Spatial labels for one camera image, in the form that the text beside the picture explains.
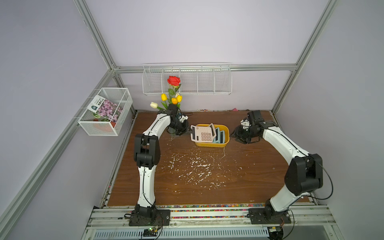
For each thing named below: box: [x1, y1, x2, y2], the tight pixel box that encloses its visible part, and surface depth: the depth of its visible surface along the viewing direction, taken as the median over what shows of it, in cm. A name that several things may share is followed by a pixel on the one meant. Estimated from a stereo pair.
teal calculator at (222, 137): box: [219, 130, 225, 144], surface depth 103 cm
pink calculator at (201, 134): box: [190, 125, 213, 143], surface depth 97 cm
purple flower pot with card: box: [86, 95, 123, 128], surface depth 75 cm
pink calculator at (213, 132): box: [209, 123, 217, 140], surface depth 100 cm
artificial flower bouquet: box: [150, 75, 183, 110], surface depth 89 cm
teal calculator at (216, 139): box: [212, 127, 220, 144], surface depth 98 cm
